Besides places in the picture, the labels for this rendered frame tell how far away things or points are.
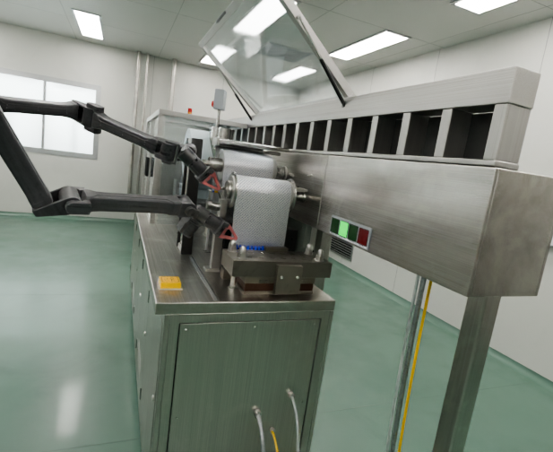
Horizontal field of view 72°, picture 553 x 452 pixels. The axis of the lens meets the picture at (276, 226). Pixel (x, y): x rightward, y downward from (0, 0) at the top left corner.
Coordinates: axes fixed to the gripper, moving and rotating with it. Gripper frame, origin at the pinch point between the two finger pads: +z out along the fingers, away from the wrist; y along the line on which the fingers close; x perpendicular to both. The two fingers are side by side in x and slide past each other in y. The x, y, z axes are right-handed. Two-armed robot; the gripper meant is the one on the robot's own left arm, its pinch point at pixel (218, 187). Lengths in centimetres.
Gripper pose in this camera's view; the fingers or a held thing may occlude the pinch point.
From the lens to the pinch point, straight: 156.6
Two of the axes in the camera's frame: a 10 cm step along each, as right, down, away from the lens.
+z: 6.2, 6.8, 3.9
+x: 6.9, -7.1, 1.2
